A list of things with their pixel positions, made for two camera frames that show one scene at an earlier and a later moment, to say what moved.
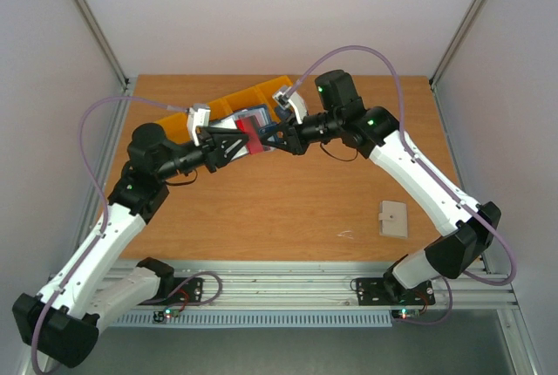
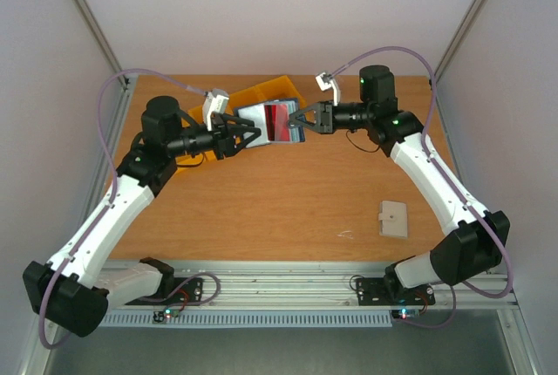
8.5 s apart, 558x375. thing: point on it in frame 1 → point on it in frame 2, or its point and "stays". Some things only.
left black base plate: (176, 291) stays
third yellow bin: (251, 97) stays
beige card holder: (393, 221) stays
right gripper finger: (273, 128) → (307, 117)
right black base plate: (389, 291) stays
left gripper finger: (224, 135) → (234, 121)
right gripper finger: (278, 140) → (300, 125)
